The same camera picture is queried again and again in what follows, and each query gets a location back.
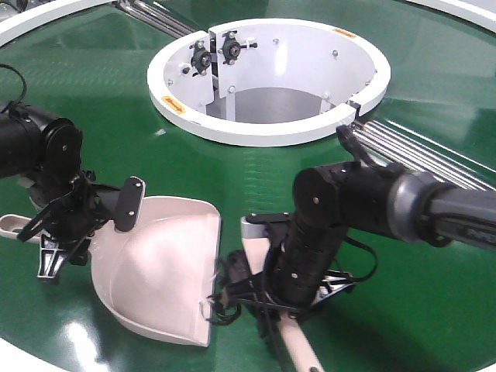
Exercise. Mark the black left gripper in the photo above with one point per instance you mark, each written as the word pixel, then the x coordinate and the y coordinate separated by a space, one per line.
pixel 69 221

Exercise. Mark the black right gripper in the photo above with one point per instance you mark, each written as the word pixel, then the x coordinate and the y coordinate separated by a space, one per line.
pixel 300 274

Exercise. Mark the beige hand brush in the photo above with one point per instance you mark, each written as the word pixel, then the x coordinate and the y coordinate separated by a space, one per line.
pixel 255 290

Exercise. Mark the pink plastic dustpan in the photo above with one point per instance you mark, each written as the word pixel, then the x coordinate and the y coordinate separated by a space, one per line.
pixel 155 279

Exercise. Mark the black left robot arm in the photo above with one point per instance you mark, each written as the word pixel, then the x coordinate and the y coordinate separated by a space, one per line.
pixel 44 149

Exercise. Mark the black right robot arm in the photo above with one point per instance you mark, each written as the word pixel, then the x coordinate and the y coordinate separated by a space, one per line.
pixel 329 200

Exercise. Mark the steel transfer rollers right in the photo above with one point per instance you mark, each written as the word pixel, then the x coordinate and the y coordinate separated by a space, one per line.
pixel 386 145

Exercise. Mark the steel transfer rollers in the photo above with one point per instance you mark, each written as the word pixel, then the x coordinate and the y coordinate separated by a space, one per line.
pixel 386 145
pixel 155 15

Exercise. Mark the black right bearing block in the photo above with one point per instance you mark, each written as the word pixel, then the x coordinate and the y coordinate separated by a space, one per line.
pixel 231 47

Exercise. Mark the black bearing block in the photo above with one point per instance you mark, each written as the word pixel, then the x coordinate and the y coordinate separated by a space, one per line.
pixel 201 59
pixel 231 47

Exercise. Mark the black left bearing block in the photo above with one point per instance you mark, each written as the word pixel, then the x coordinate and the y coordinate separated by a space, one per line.
pixel 201 59

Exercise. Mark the steel transfer rollers far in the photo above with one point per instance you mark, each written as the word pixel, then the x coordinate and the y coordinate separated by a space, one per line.
pixel 155 15

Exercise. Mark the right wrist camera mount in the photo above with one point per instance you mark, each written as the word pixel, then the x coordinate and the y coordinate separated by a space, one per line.
pixel 265 225

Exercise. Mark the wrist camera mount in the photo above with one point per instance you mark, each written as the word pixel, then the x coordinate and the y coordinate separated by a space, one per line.
pixel 128 205
pixel 265 225

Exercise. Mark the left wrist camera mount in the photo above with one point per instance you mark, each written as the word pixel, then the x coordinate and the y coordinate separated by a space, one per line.
pixel 128 205

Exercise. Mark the white outer guard rail left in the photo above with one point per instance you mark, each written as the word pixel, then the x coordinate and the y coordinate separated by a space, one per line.
pixel 24 22

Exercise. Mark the white guard rail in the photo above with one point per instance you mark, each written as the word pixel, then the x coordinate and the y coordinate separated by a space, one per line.
pixel 24 22
pixel 479 13

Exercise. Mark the white outer guard rail right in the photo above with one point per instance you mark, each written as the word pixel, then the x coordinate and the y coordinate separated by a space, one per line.
pixel 479 13

